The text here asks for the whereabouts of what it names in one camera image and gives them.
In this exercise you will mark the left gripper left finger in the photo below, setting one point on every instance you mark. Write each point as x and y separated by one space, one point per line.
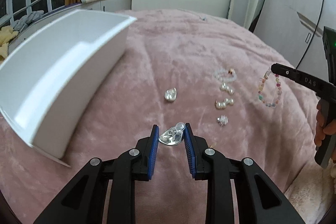
105 187

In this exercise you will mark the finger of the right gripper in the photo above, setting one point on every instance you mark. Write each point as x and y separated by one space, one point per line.
313 83

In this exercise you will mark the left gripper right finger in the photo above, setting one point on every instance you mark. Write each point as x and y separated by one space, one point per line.
258 197

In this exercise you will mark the small silver crystal earring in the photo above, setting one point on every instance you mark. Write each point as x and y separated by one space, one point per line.
222 120

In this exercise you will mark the pearl cluster earring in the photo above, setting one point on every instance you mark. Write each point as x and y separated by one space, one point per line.
226 88
220 105

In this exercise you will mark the person's right hand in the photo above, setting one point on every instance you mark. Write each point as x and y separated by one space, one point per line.
322 129

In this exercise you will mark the white wardrobe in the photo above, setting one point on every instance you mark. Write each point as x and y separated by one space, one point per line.
294 28

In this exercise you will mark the white rectangular storage box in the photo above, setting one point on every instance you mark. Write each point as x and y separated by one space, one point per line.
49 79

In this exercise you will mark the pearly shell-shaped brooch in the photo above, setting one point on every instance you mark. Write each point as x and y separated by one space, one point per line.
170 95

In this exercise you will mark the pink plush bed blanket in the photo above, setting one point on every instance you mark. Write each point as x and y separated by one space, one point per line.
168 49

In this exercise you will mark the yellow fleece blanket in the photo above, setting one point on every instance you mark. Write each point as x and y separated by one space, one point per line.
7 34

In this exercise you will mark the grey crumpled clothes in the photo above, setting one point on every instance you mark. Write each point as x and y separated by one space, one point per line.
26 20

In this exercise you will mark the white window-seat cabinets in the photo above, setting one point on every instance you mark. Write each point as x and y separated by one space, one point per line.
106 5

